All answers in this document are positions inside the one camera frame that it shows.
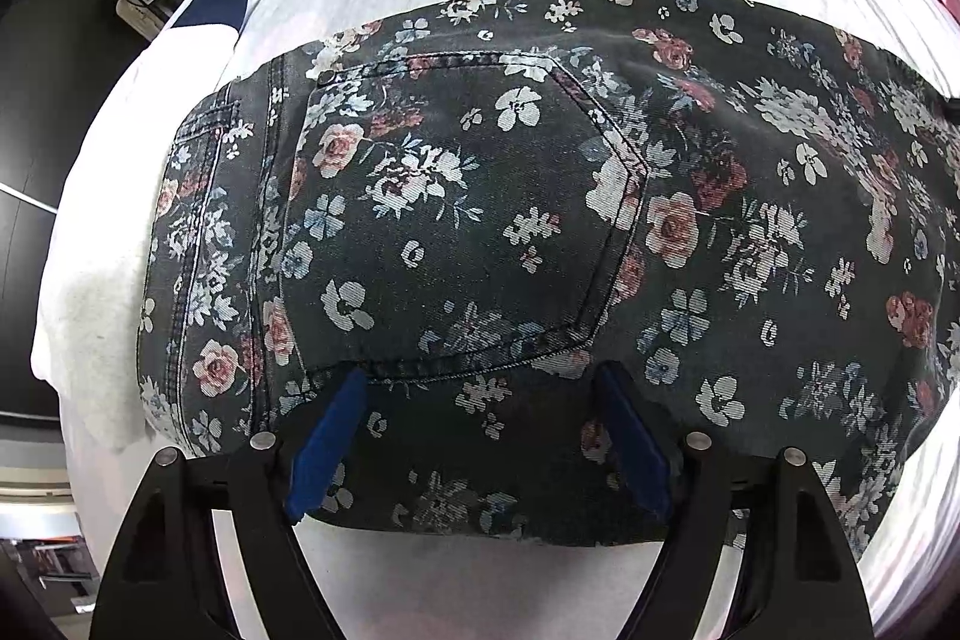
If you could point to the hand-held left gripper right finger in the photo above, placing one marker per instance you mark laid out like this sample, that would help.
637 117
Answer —
637 437

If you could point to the beige radiator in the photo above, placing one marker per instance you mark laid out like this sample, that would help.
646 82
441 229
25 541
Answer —
142 14

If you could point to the white fuzzy sweater navy cuff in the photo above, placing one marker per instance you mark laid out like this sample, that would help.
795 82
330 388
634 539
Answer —
97 310

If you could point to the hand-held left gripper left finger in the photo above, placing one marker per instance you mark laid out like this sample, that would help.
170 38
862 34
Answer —
330 437

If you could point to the dark wardrobe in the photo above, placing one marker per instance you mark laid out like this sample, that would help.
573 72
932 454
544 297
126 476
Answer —
45 85

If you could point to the dark floral pants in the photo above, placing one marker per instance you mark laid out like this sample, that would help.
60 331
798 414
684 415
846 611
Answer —
450 197

